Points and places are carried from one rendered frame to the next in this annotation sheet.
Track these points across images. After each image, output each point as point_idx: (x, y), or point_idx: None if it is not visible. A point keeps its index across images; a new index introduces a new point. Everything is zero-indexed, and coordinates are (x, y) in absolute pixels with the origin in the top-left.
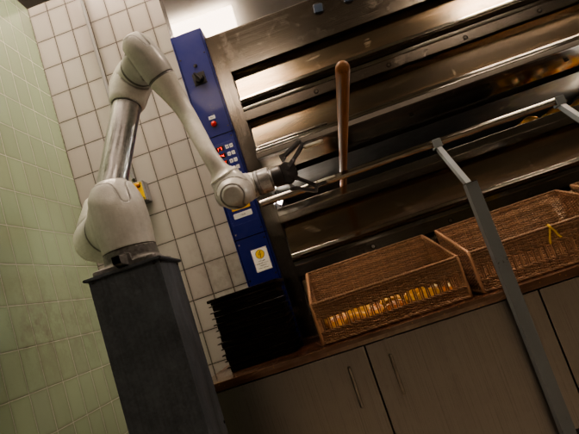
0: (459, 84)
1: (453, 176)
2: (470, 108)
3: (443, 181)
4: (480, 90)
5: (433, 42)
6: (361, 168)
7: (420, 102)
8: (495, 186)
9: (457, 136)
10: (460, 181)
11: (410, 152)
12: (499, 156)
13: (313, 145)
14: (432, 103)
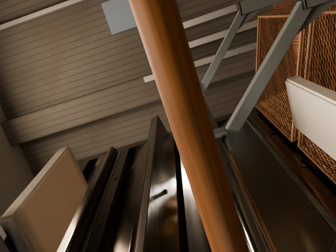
0: (146, 196)
1: (281, 235)
2: (186, 233)
3: (290, 247)
4: (165, 201)
5: (83, 251)
6: (257, 231)
7: (148, 238)
8: (296, 181)
9: (213, 122)
10: (289, 224)
11: (228, 156)
12: (253, 195)
13: (56, 196)
14: (158, 236)
